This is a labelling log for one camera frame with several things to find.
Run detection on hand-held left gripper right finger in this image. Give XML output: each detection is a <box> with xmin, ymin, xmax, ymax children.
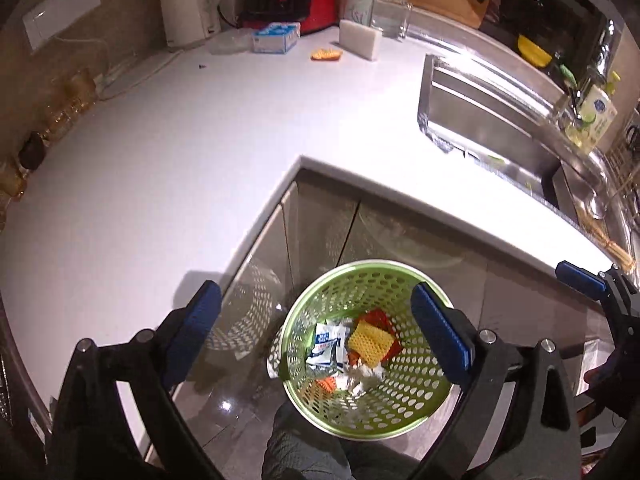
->
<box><xmin>410</xmin><ymin>281</ymin><xmax>583</xmax><ymax>480</ymax></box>

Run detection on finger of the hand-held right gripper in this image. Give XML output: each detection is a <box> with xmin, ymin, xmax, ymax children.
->
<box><xmin>555</xmin><ymin>260</ymin><xmax>640</xmax><ymax>322</ymax></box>
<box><xmin>583</xmin><ymin>345</ymin><xmax>640</xmax><ymax>419</ymax></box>

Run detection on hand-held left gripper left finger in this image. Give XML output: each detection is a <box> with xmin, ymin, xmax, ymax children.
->
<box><xmin>47</xmin><ymin>280</ymin><xmax>223</xmax><ymax>480</ymax></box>

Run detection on red snack packet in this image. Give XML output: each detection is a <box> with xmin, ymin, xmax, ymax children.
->
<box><xmin>357</xmin><ymin>308</ymin><xmax>403</xmax><ymax>362</ymax></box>

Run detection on yellow foam net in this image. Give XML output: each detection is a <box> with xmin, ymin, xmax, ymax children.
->
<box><xmin>347</xmin><ymin>322</ymin><xmax>394</xmax><ymax>367</ymax></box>

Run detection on green perforated basket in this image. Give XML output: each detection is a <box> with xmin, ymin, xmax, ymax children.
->
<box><xmin>279</xmin><ymin>259</ymin><xmax>459</xmax><ymax>437</ymax></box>

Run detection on white tissue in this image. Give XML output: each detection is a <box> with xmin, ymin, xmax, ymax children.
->
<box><xmin>336</xmin><ymin>362</ymin><xmax>387</xmax><ymax>397</ymax></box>

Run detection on torn blue white packet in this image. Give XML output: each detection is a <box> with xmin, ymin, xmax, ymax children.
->
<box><xmin>305</xmin><ymin>322</ymin><xmax>351</xmax><ymax>377</ymax></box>

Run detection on bamboo pot brush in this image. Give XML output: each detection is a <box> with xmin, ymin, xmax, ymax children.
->
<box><xmin>584</xmin><ymin>160</ymin><xmax>640</xmax><ymax>273</ymax></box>

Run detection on metal spoon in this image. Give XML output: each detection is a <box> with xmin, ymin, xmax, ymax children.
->
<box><xmin>582</xmin><ymin>195</ymin><xmax>609</xmax><ymax>222</ymax></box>

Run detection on glossy grey base cabinet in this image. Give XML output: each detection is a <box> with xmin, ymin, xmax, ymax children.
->
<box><xmin>145</xmin><ymin>167</ymin><xmax>617</xmax><ymax>466</ymax></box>

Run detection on dish soap bottle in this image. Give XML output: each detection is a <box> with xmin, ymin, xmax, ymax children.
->
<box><xmin>565</xmin><ymin>71</ymin><xmax>622</xmax><ymax>149</ymax></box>

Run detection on person's grey trouser leg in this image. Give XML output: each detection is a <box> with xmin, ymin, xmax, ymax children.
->
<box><xmin>262</xmin><ymin>402</ymin><xmax>422</xmax><ymax>480</ymax></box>

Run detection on stainless steel sink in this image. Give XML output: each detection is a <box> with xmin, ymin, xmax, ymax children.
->
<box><xmin>417</xmin><ymin>52</ymin><xmax>637</xmax><ymax>261</ymax></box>

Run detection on chrome faucet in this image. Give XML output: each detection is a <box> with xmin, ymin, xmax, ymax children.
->
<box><xmin>570</xmin><ymin>20</ymin><xmax>617</xmax><ymax>107</ymax></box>

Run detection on yellow dish sponge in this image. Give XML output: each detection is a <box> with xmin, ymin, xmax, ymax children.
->
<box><xmin>517</xmin><ymin>34</ymin><xmax>554</xmax><ymax>67</ymax></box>

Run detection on small dark jar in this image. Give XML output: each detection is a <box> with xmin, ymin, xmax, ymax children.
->
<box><xmin>19</xmin><ymin>132</ymin><xmax>47</xmax><ymax>172</ymax></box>

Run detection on amber glass jars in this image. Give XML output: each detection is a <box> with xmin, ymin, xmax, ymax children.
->
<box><xmin>0</xmin><ymin>67</ymin><xmax>99</xmax><ymax>202</ymax></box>

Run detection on clear plastic wrap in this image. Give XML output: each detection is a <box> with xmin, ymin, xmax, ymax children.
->
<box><xmin>207</xmin><ymin>30</ymin><xmax>256</xmax><ymax>56</ymax></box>

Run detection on white sponge block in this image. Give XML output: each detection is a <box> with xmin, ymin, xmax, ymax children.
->
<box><xmin>339</xmin><ymin>19</ymin><xmax>384</xmax><ymax>61</ymax></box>

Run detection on blue white carton box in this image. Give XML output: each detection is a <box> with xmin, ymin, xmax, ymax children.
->
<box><xmin>251</xmin><ymin>22</ymin><xmax>301</xmax><ymax>55</ymax></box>

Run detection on clear drinking glass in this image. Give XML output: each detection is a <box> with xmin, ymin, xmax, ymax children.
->
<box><xmin>370</xmin><ymin>0</ymin><xmax>414</xmax><ymax>41</ymax></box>

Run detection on white electric kettle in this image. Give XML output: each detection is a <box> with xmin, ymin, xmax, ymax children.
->
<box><xmin>159</xmin><ymin>0</ymin><xmax>224</xmax><ymax>50</ymax></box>

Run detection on white printed mug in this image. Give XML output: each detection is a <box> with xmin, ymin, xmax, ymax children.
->
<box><xmin>340</xmin><ymin>0</ymin><xmax>376</xmax><ymax>26</ymax></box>

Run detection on white power cable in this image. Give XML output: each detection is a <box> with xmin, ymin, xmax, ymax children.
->
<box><xmin>54</xmin><ymin>35</ymin><xmax>187</xmax><ymax>102</ymax></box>

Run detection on black power cord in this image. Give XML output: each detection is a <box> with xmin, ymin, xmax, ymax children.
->
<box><xmin>217</xmin><ymin>0</ymin><xmax>251</xmax><ymax>29</ymax></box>

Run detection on white wall socket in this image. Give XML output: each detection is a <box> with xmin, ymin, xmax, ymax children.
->
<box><xmin>22</xmin><ymin>0</ymin><xmax>101</xmax><ymax>55</ymax></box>

